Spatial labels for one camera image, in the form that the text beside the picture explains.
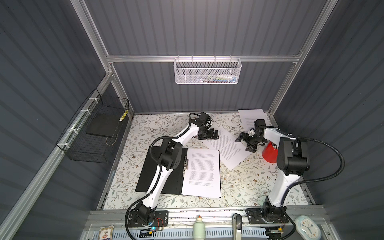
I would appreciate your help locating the white plastic bottle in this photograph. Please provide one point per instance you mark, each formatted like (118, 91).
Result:
(199, 229)

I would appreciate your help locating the white analog clock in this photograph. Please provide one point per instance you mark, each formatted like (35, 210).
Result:
(307, 228)

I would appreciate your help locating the yellow marker in black basket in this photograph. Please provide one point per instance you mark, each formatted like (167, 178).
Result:
(123, 115)

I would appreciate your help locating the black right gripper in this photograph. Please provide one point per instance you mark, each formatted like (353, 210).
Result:
(252, 148)

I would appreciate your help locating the printed paper sheet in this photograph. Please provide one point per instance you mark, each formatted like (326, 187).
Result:
(231, 153)
(202, 174)
(249, 116)

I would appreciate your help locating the white wire wall basket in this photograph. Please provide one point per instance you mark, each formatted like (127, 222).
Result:
(207, 71)

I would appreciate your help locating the silver handle at front rail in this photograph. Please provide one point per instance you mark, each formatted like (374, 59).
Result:
(237, 226)

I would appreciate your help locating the red pen cup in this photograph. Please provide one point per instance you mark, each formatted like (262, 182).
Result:
(270, 153)

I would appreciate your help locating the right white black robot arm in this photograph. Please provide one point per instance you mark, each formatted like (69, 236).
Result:
(293, 160)

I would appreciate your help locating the black wire side basket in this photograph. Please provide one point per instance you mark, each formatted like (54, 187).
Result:
(97, 132)

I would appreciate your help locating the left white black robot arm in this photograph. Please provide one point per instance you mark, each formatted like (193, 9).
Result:
(166, 152)

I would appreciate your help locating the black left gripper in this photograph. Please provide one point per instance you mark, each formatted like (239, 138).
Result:
(210, 136)

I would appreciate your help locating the small card box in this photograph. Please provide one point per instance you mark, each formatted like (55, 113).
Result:
(106, 233)

